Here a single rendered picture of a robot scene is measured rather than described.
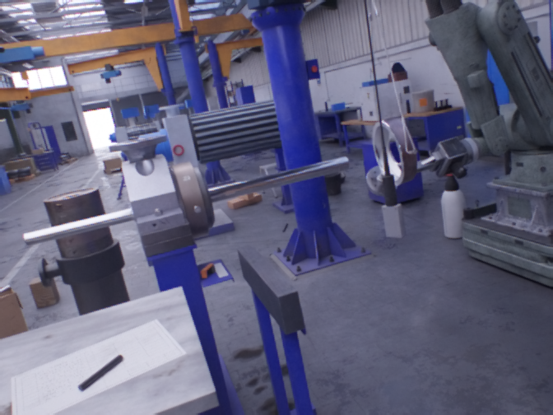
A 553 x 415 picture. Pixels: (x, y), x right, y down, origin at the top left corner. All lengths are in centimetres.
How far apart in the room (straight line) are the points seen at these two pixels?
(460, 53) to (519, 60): 34
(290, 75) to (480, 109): 158
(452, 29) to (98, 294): 292
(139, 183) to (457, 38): 193
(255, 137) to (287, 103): 196
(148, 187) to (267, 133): 393
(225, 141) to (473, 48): 356
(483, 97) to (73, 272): 295
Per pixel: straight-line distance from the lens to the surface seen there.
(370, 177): 292
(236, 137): 587
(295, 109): 397
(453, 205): 431
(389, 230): 184
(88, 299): 376
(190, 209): 216
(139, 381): 133
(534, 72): 323
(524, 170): 356
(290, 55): 398
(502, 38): 303
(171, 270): 204
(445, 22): 300
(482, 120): 315
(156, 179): 213
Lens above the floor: 151
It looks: 14 degrees down
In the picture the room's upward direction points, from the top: 11 degrees counter-clockwise
